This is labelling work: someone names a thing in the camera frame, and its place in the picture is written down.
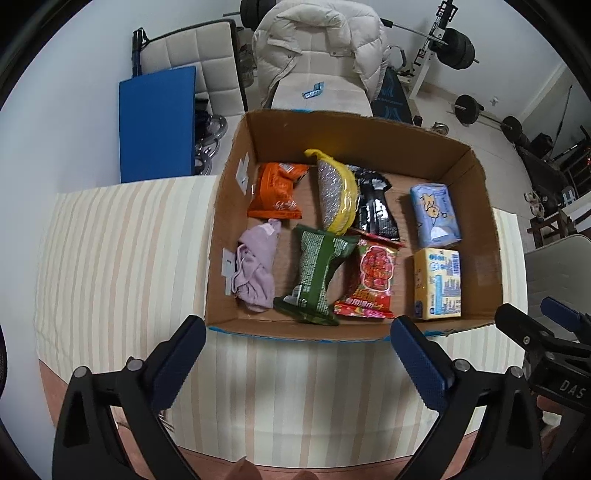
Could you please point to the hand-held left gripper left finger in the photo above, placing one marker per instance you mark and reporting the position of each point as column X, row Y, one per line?
column 180, row 360

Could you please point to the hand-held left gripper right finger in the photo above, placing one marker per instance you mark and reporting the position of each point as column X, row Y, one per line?
column 418, row 364

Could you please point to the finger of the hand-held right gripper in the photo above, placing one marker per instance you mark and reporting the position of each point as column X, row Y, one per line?
column 565, row 314
column 521, row 325

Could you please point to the yellow tissue pack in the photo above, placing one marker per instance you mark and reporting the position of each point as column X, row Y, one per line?
column 437, row 284

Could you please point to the red snack packet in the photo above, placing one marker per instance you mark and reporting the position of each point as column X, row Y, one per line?
column 374, row 281

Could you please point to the purple cloth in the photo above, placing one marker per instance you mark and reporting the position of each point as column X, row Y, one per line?
column 256, row 272

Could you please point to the blue tissue pack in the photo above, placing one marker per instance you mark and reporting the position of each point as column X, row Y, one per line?
column 436, row 217

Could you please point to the green snack packet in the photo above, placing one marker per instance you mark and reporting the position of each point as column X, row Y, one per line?
column 314, row 272

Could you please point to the black snack packet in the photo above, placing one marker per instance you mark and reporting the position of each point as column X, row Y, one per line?
column 376, row 207

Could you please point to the yellow banana-shaped pouch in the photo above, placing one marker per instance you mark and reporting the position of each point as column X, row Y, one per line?
column 337, row 194

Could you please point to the orange snack packet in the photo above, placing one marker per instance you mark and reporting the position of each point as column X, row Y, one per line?
column 277, row 194

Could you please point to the cardboard box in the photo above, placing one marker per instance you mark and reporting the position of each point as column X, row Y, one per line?
column 286, row 134

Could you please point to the grey plastic chair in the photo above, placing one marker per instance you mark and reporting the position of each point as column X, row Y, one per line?
column 558, row 272

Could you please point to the brown wooden chair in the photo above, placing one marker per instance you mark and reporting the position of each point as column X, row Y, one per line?
column 549, row 228

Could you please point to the pair of slippers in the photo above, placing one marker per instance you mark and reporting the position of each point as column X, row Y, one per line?
column 534, row 203

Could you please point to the black exercise equipment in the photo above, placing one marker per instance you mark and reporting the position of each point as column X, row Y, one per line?
column 545, row 161

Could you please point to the chrome metal rings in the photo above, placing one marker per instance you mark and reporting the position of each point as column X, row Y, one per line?
column 210, row 143

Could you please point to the barbell on floor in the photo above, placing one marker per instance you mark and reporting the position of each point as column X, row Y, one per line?
column 466, row 108

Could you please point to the blue folded mat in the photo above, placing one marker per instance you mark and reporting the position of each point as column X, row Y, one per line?
column 157, row 124

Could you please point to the black weight bench pad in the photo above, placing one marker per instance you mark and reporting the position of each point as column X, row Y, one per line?
column 392, row 97

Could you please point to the beige upholstered chair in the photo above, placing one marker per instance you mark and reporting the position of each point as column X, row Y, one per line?
column 339, row 99

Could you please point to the white weight bench rack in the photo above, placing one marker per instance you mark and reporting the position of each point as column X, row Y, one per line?
column 427, row 55

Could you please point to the small blue packet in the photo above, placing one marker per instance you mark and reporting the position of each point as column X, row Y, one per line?
column 313, row 90

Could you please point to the dark water jug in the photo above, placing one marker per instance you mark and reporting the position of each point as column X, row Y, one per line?
column 246, row 60

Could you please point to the beige padded chair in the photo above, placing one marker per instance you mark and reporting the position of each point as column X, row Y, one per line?
column 194, row 46

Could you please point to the white padded jacket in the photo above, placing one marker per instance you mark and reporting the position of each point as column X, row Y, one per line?
column 318, row 37

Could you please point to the black metal frame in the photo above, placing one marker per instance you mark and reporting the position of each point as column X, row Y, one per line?
column 138, row 50

